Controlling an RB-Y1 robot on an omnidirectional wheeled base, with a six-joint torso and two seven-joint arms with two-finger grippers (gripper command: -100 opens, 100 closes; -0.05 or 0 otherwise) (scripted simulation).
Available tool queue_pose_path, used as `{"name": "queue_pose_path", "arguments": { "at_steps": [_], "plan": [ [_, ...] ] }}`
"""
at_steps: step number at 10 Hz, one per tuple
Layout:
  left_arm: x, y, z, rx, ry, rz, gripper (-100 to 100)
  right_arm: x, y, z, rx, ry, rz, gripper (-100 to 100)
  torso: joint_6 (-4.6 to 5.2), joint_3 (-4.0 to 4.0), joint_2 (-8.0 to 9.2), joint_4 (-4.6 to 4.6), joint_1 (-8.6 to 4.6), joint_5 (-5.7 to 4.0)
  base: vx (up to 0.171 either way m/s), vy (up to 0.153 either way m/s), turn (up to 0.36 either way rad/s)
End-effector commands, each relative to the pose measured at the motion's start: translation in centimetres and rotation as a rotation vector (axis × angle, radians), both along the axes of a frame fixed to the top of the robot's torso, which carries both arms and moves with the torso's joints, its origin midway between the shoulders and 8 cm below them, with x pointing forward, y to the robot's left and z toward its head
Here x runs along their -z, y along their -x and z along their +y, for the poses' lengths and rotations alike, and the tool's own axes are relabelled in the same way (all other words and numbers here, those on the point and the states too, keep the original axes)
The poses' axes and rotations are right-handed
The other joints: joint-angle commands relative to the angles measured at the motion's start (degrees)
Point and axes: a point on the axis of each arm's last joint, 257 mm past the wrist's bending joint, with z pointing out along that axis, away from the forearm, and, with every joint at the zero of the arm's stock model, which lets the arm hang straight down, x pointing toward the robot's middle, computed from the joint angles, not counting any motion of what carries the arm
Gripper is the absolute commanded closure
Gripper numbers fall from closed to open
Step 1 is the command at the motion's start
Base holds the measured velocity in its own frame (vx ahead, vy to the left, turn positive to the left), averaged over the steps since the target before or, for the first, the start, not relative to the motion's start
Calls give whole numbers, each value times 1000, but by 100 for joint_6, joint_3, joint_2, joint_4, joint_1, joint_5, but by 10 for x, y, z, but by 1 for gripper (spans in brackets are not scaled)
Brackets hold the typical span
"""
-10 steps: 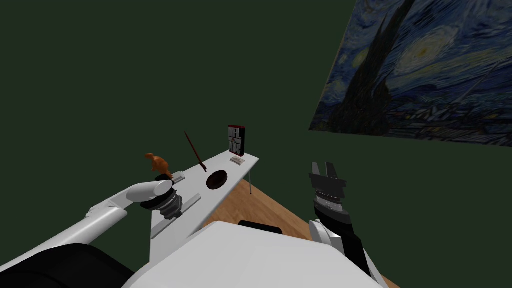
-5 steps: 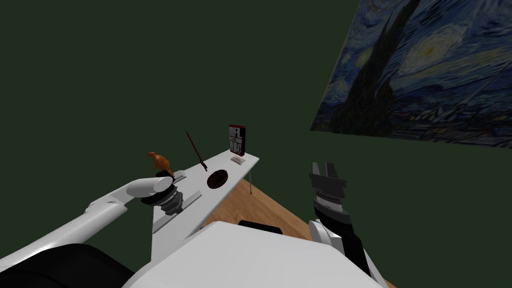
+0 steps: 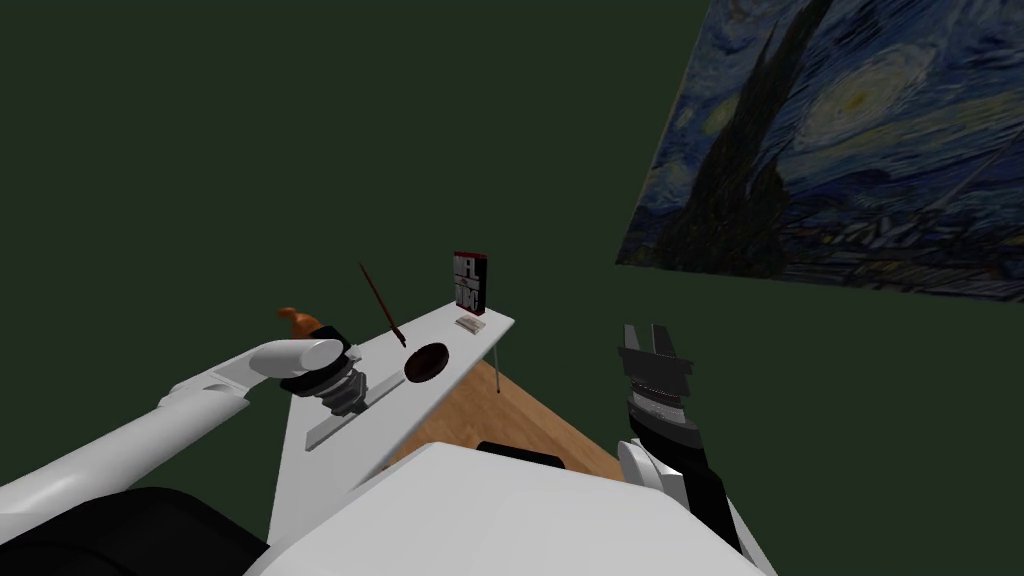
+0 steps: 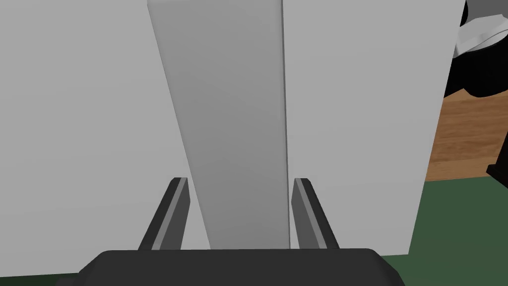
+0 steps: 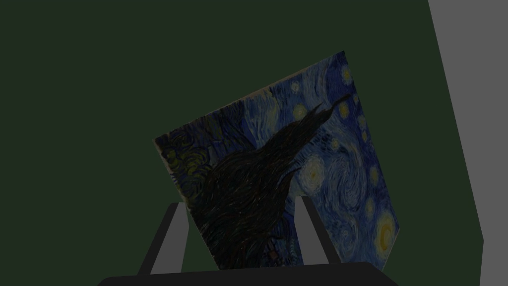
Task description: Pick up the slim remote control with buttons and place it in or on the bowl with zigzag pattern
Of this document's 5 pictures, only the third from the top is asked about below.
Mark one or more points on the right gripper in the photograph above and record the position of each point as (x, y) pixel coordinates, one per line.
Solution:
(658, 372)

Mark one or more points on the thin brown stick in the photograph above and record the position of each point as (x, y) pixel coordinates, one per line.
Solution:
(382, 306)

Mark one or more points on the orange bottle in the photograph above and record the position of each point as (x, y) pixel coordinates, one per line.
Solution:
(302, 323)

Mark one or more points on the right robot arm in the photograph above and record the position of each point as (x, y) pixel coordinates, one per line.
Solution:
(680, 464)

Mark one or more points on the white table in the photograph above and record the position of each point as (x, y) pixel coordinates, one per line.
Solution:
(336, 472)

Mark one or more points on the black standing book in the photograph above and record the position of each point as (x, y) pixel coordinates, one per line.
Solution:
(470, 284)

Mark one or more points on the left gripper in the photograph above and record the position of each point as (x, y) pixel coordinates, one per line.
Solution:
(347, 398)

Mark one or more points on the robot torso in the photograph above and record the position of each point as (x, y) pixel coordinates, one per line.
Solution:
(496, 520)

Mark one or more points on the blue night sky painting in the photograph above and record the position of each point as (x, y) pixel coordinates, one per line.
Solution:
(848, 136)

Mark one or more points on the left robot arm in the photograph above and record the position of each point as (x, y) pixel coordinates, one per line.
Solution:
(160, 424)

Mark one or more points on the dark brown bowl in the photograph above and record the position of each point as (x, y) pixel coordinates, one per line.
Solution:
(426, 362)

